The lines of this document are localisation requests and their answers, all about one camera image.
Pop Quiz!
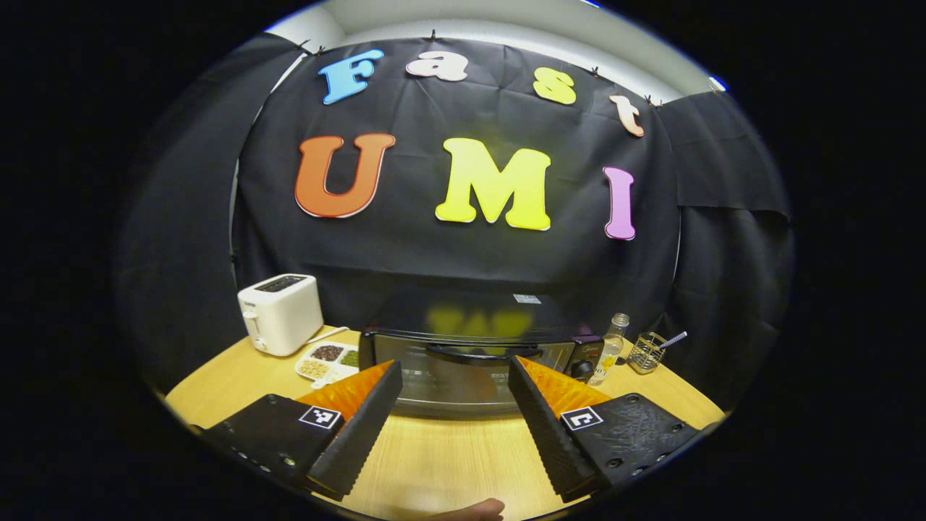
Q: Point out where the white divided dish with grains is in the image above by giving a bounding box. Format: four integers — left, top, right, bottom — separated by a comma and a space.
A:
294, 340, 361, 390

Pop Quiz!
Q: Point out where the black electric oven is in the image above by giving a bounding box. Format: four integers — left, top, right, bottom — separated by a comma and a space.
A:
359, 293, 606, 420

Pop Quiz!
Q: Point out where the black backdrop cloth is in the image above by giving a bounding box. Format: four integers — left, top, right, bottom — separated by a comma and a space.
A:
116, 33, 797, 413

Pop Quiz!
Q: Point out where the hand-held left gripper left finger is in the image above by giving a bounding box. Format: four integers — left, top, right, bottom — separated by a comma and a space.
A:
205, 360, 404, 502

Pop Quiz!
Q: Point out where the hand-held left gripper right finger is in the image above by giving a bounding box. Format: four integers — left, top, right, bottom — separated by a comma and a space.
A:
507, 355, 702, 504

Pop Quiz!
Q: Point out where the wire mesh holder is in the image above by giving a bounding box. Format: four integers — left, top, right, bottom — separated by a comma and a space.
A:
626, 331, 667, 375

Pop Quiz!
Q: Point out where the clear glass bottle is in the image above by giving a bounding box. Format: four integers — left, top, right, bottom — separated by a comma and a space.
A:
589, 313, 631, 387

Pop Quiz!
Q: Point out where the white toaster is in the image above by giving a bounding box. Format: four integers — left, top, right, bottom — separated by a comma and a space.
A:
237, 274, 326, 357

